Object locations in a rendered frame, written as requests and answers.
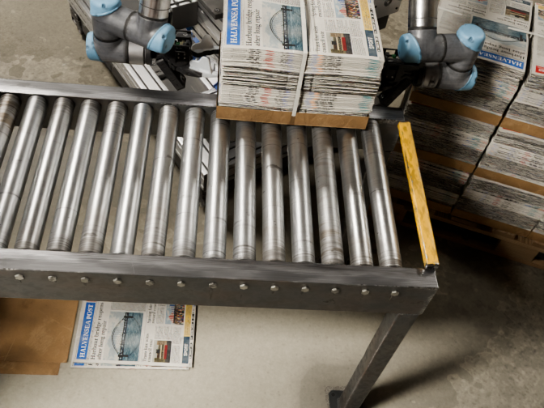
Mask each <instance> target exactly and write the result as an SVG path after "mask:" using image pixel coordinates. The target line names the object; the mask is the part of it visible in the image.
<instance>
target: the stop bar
mask: <svg viewBox="0 0 544 408"><path fill-rule="evenodd" d="M397 127H398V131H399V136H400V140H401V145H402V153H403V157H404V161H405V166H406V174H407V178H408V182H409V187H410V195H411V200H412V204H413V208H414V216H415V221H416V225H417V229H418V234H419V242H420V246H421V251H422V255H423V263H424V268H425V269H429V270H437V269H438V268H439V266H440V263H439V258H438V254H437V251H436V241H435V239H434V235H433V231H432V227H431V220H430V215H429V211H428V208H427V200H426V196H425V192H424V188H423V181H422V177H421V172H420V169H419V162H418V157H417V153H416V150H415V145H414V138H413V134H412V129H411V126H410V122H408V121H399V123H398V125H397Z"/></svg>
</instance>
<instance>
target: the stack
mask: <svg viewBox="0 0 544 408"><path fill-rule="evenodd" d="M466 23H471V24H474V25H477V26H479V27H480V28H481V29H482V30H483V31H484V32H485V34H486V39H485V41H484V44H483V47H482V50H481V51H480V53H479V55H478V57H477V59H476V61H475V63H474V65H475V66H476V67H477V71H478V77H477V78H476V83H475V85H474V87H473V88H472V89H470V90H468V91H454V90H449V89H438V88H426V87H413V90H412V91H416V92H419V93H423V94H425V95H429V96H434V97H436V98H440V99H442V100H448V101H451V102H454V103H457V104H462V105H465V106H468V107H471V108H476V109H479V110H482V111H484V112H488V113H492V114H495V115H498V116H502V114H503V113H504V110H505V117H507V118H511V119H513V120H517V121H522V122H525V123H528V124H531V125H536V126H539V127H542V128H544V4H540V3H534V5H533V1H530V0H440V1H439V5H438V15H437V33H457V30H458V29H459V27H460V26H461V25H464V24H466ZM412 86H413V85H412V84H411V85H410V86H409V87H408V88H407V89H406V93H405V98H404V96H403V98H404V101H403V98H402V101H403V103H402V102H401V105H400V107H399V108H402V110H403V114H404V118H405V121H408V122H410V126H411V129H412V134H413V138H414V145H415V148H418V149H420V150H424V151H429V152H432V153H435V154H438V155H443V156H446V157H449V158H452V159H457V160H460V161H462V162H466V163H468V164H473V165H475V164H476V163H477V162H478V164H477V167H479V168H484V169H486V170H490V171H492V172H497V173H501V174H504V175H506V176H511V177H515V178H517V179H521V180H523V181H528V182H531V183H534V184H536V185H541V186H544V139H541V138H536V137H534V136H530V135H528V134H523V133H519V132H516V131H513V130H508V129H505V128H503V127H500V125H499V124H498V125H497V126H495V125H490V124H487V123H485V122H481V121H476V120H474V119H471V118H468V117H463V116H460V115H457V114H454V113H449V112H446V111H443V110H440V109H437V108H433V107H429V106H426V105H424V104H419V103H415V102H413V101H410V100H409V98H410V93H412V92H411V89H412ZM499 123H500V122H499ZM418 162H419V169H420V172H421V177H422V181H423V188H424V192H425V196H426V199H427V200H431V201H433V202H438V203H440V204H443V205H446V206H450V207H451V206H452V205H454V208H456V209H458V210H463V211H467V212H470V213H472V214H476V215H481V216H483V217H486V218H489V219H494V220H496V221H500V222H502V223H506V224H510V225H512V226H515V227H519V228H523V229H525V230H528V231H531V230H532V232H536V233H539V234H542V235H544V196H542V195H539V194H536V193H531V192H529V191H526V190H523V189H518V188H515V187H512V186H510V185H505V184H502V183H499V182H496V181H491V180H488V179H486V178H482V177H480V176H475V175H473V173H474V171H473V172H472V173H468V172H464V171H461V170H458V169H455V168H450V167H447V166H444V165H441V164H436V163H433V162H430V161H427V160H424V159H420V158H418ZM476 169H477V168H476ZM476 169H475V170H476ZM386 170H387V175H388V180H389V188H392V189H397V190H400V191H402V192H405V193H410V187H409V182H408V178H407V174H406V166H405V161H404V157H403V154H402V153H399V152H396V151H391V152H390V154H389V157H388V160H387V162H386ZM391 199H392V204H393V214H394V219H395V223H396V224H399V225H402V226H404V227H409V228H412V229H414V230H417V231H418V229H417V225H416V221H415V220H413V219H408V218H405V215H406V212H407V211H411V212H414V208H413V204H412V202H408V201H405V200H402V199H399V198H396V197H393V196H391ZM454 208H453V209H454ZM428 211H429V215H430V218H432V219H437V220H439V221H442V222H445V223H450V224H452V225H455V226H458V227H463V228H465V229H468V230H471V231H474V232H478V233H481V234H483V235H487V236H491V237H494V238H496V239H499V240H498V241H497V242H496V244H495V245H493V244H488V243H486V242H482V241H480V240H475V239H473V238H469V237H467V236H463V235H460V234H457V233H454V232H450V231H447V230H444V229H441V228H438V227H434V226H431V227H432V231H433V235H434V236H438V237H440V238H443V239H446V240H451V241H453V242H456V243H458V244H463V245H466V246H469V247H471V248H474V249H479V250H482V251H484V252H487V253H492V254H495V255H497V256H500V257H505V258H507V259H510V260H513V261H518V262H520V263H523V264H526V265H528V266H533V267H536V268H538V269H541V270H544V261H543V260H540V259H537V258H535V257H536V256H537V255H538V253H539V252H541V253H544V243H541V242H538V241H536V240H531V239H528V238H524V237H522V236H518V235H516V234H512V233H510V232H505V231H502V230H499V229H496V228H493V227H488V226H486V225H483V224H480V223H475V222H472V221H469V220H467V219H462V218H459V217H457V216H453V215H450V213H451V211H449V214H446V213H444V212H441V211H438V210H433V209H431V208H428ZM530 233H531V232H530Z"/></svg>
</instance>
